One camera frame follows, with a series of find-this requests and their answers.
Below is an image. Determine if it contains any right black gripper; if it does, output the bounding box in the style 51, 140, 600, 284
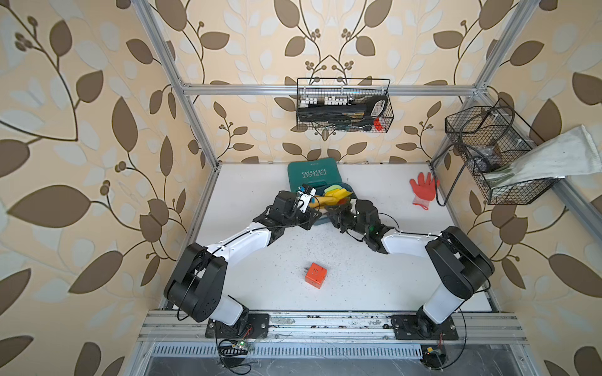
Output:
325, 202, 368, 238

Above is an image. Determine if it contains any yellow toy spatula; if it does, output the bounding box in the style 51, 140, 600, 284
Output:
309, 188, 353, 208

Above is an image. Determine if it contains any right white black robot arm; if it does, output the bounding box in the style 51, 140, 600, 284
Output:
326, 200, 495, 329

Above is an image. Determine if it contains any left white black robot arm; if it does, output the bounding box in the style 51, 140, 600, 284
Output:
164, 184, 321, 327

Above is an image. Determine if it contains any green storage box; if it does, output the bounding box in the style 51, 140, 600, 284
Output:
288, 158, 357, 223

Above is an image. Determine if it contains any orange cube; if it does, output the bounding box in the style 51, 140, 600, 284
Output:
305, 263, 328, 289

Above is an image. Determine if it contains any red rubber glove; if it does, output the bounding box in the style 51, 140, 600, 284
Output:
409, 172, 438, 211

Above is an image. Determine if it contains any black tool in basket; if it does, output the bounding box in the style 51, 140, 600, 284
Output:
297, 96, 389, 124

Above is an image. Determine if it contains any white cloth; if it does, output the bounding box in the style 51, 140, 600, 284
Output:
484, 125, 601, 188

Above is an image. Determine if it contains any back wire basket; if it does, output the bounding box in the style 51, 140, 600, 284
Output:
293, 77, 394, 136

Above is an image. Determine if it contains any wire basket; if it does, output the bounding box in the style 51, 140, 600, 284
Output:
293, 77, 394, 136
429, 99, 561, 207

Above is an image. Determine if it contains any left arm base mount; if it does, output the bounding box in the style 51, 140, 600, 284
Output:
205, 313, 270, 339

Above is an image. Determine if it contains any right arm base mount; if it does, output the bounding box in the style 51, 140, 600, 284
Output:
390, 314, 459, 341

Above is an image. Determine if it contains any right wire basket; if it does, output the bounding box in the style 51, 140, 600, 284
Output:
429, 99, 561, 207

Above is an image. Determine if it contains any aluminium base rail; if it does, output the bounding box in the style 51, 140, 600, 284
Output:
137, 309, 528, 345

